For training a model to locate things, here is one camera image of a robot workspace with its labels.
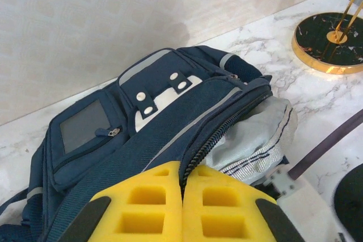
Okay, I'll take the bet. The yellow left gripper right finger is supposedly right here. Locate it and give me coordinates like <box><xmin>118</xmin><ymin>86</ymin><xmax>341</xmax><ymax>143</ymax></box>
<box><xmin>183</xmin><ymin>165</ymin><xmax>306</xmax><ymax>242</ymax></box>

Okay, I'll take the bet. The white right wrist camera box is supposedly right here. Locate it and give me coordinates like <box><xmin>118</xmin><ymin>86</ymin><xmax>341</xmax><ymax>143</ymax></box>
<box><xmin>266</xmin><ymin>167</ymin><xmax>345</xmax><ymax>242</ymax></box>

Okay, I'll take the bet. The gold wire glass rack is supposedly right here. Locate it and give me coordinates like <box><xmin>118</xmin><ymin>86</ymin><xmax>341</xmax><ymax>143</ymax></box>
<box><xmin>292</xmin><ymin>0</ymin><xmax>363</xmax><ymax>75</ymax></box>

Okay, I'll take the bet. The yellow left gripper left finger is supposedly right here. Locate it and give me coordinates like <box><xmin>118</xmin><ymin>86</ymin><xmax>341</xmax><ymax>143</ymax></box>
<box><xmin>66</xmin><ymin>161</ymin><xmax>182</xmax><ymax>242</ymax></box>

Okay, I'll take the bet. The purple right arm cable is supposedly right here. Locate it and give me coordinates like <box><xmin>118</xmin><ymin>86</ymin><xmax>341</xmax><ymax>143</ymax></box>
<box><xmin>288</xmin><ymin>108</ymin><xmax>363</xmax><ymax>182</ymax></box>

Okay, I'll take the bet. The navy blue backpack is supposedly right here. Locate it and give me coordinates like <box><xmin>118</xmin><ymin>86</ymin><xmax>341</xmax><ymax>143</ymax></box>
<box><xmin>0</xmin><ymin>45</ymin><xmax>298</xmax><ymax>242</ymax></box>

